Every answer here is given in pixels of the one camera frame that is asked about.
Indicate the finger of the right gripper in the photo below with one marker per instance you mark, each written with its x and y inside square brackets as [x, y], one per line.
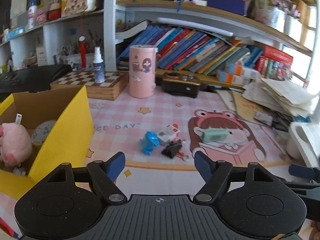
[309, 173]

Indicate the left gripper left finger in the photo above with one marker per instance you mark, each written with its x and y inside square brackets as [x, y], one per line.
[103, 174]

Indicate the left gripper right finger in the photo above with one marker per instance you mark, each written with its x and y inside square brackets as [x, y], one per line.
[215, 175]

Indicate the mint green eraser case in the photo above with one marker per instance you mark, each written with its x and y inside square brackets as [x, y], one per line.
[214, 134]

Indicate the blue dinosaur toy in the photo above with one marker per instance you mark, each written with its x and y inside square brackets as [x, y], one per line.
[149, 142]

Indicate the white desk lamp base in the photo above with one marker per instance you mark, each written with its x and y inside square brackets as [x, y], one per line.
[303, 143]

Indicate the yellow cardboard box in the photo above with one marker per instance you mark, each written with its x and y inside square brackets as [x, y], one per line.
[67, 142]

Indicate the black binder clip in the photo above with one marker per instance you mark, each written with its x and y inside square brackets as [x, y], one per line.
[174, 149]

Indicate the white red small box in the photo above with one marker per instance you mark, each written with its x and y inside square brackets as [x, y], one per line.
[167, 134]

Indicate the pink checkered desk mat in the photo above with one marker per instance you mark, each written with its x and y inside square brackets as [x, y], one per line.
[262, 202]

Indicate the stack of loose papers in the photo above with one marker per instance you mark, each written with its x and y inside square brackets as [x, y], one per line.
[282, 96]

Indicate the wooden chess board box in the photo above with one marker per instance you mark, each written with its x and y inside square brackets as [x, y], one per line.
[110, 89]

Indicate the pink plush toy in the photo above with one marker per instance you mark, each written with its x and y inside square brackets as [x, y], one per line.
[16, 145]

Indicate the brown black pencil sharpener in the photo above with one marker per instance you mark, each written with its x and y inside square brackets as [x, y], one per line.
[181, 84]

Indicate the white spray bottle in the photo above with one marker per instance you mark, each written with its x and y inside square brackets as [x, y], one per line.
[98, 66]

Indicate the black Yamaha keyboard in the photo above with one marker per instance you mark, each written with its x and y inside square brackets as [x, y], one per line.
[33, 79]

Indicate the red book box set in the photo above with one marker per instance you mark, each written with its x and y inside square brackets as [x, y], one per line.
[277, 55]

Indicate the pink cylindrical canister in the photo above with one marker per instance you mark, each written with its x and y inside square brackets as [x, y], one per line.
[142, 71]

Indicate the red tassel charm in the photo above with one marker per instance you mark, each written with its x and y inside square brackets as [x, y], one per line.
[82, 51]

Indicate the white lotion bottle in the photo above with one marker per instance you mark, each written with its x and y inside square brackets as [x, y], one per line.
[31, 14]

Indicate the dark blue storage box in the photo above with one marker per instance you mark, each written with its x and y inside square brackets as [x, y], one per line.
[233, 6]

